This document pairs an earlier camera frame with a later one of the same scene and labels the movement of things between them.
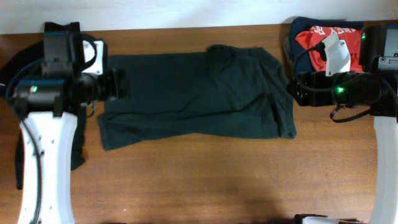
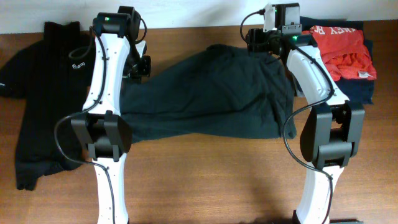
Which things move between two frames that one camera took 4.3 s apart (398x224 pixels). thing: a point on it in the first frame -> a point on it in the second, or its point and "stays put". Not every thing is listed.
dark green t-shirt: x=225 y=92 stays put
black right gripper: x=313 y=99 -> x=255 y=41
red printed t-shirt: x=351 y=37 stays put
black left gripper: x=117 y=87 -> x=145 y=68
